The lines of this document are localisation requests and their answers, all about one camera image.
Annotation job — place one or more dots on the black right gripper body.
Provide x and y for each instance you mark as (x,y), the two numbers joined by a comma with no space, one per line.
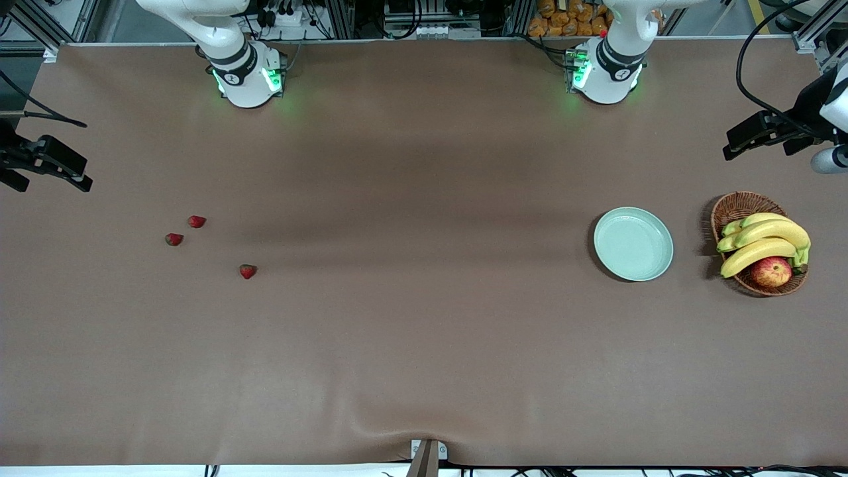
(8,156)

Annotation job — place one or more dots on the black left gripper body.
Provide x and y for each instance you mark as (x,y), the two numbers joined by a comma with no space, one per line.
(806,110)

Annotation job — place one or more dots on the red strawberry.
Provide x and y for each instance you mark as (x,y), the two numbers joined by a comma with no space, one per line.
(196,221)
(173,239)
(248,271)

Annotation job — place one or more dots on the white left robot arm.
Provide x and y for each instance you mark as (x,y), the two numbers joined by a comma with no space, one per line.
(606,79)

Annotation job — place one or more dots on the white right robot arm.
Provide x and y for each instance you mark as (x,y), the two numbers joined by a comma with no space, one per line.
(245,86)

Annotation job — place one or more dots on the light green round plate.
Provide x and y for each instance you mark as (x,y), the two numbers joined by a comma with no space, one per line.
(633,245)

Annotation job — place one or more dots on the brown wicker basket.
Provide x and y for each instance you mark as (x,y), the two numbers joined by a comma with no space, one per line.
(739,207)

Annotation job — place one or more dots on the yellow banana bunch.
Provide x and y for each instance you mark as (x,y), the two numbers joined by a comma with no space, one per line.
(772,232)

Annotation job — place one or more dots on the red apple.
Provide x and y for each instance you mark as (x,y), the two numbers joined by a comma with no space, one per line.
(770,273)

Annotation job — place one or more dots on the pile of orange bread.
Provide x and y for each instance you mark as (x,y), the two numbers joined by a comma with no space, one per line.
(563,20)

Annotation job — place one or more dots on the white power strip with plugs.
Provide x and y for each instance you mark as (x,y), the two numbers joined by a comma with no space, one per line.
(288,18)

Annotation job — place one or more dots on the white socket strip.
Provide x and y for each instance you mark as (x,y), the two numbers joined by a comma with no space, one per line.
(437,31)

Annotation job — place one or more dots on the brown table mat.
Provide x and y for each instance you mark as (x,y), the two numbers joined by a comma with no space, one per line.
(424,331)

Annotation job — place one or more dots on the metal table clamp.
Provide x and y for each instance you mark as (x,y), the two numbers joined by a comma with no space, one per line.
(427,457)

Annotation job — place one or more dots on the aluminium frame corner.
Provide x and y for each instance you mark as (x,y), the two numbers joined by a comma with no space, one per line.
(805,41)
(50,53)

